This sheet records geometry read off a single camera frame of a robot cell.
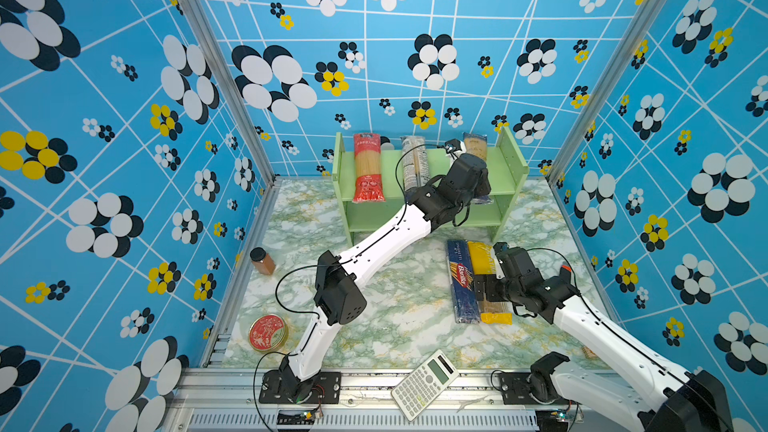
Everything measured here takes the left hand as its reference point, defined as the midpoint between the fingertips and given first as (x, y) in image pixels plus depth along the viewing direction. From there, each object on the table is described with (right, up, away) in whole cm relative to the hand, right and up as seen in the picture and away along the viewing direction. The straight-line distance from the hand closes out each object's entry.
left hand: (486, 173), depth 75 cm
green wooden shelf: (+10, +2, +11) cm, 15 cm away
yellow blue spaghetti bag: (+1, +9, +11) cm, 14 cm away
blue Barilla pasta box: (-4, -32, +11) cm, 34 cm away
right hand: (+3, -30, +8) cm, 31 cm away
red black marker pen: (+31, -30, +18) cm, 46 cm away
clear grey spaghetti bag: (-18, +4, +7) cm, 19 cm away
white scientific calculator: (-17, -53, -3) cm, 56 cm away
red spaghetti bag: (-30, -2, +1) cm, 31 cm away
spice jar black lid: (-63, -25, +12) cm, 68 cm away
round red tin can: (-58, -43, +5) cm, 72 cm away
